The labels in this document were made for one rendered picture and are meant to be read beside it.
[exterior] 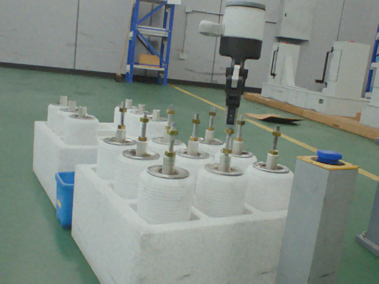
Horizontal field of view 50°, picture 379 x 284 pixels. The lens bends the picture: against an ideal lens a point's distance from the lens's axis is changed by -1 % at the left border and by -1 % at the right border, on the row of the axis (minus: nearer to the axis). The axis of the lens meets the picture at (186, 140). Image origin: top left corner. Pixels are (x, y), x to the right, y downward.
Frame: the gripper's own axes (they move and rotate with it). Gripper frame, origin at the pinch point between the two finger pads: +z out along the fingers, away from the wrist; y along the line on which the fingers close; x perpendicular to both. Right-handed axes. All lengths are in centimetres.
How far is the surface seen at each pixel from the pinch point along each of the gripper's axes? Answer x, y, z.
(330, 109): -83, 340, 22
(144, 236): 10.1, -17.9, 17.8
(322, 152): -15.3, -9.9, 2.4
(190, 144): 7.8, 8.1, 7.9
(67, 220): 37, 15, 33
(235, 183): -2.6, -4.0, 11.4
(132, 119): 34, 55, 12
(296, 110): -56, 377, 31
